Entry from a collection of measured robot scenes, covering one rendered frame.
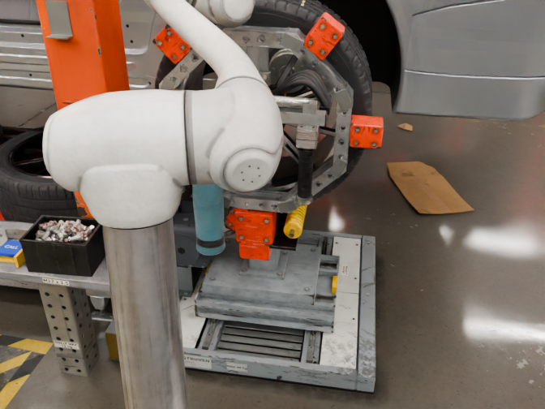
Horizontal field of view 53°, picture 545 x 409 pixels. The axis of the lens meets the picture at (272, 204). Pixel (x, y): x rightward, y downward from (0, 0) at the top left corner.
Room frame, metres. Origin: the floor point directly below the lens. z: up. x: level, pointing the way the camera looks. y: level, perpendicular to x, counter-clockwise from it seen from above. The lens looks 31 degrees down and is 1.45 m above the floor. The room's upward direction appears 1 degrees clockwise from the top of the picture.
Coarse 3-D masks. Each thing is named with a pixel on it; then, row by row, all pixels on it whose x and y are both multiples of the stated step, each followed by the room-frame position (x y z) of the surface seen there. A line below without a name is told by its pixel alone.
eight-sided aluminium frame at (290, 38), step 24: (216, 24) 1.51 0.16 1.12; (288, 48) 1.42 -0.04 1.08; (336, 72) 1.45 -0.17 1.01; (336, 96) 1.40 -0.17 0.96; (336, 120) 1.40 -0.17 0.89; (336, 144) 1.40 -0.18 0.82; (336, 168) 1.40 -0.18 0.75; (264, 192) 1.48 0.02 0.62; (288, 192) 1.47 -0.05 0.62; (312, 192) 1.41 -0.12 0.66
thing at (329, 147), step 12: (204, 60) 1.73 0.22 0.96; (192, 72) 1.59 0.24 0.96; (288, 72) 1.53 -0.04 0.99; (180, 84) 1.56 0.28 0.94; (192, 84) 1.65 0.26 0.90; (300, 96) 1.52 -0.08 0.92; (312, 96) 1.53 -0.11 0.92; (324, 132) 1.51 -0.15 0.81; (324, 144) 1.64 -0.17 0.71; (288, 156) 1.74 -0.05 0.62; (324, 156) 1.53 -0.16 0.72; (288, 168) 1.63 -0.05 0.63; (276, 180) 1.56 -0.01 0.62; (288, 180) 1.54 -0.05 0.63
